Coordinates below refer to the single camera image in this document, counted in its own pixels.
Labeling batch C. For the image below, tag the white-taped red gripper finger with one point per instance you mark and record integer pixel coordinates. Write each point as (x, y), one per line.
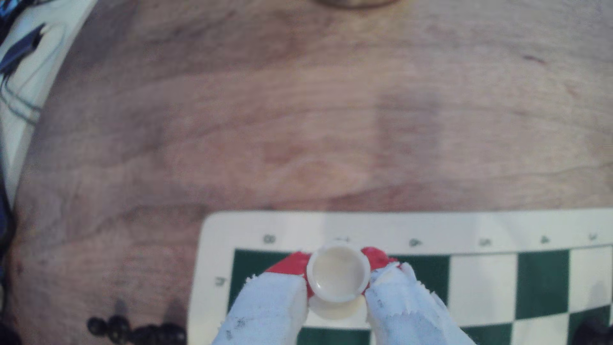
(268, 306)
(407, 311)

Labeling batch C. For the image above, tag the white chess pawn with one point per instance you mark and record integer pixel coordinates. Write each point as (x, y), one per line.
(338, 273)

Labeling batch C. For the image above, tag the green and white chess board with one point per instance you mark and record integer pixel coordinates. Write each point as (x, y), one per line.
(483, 287)

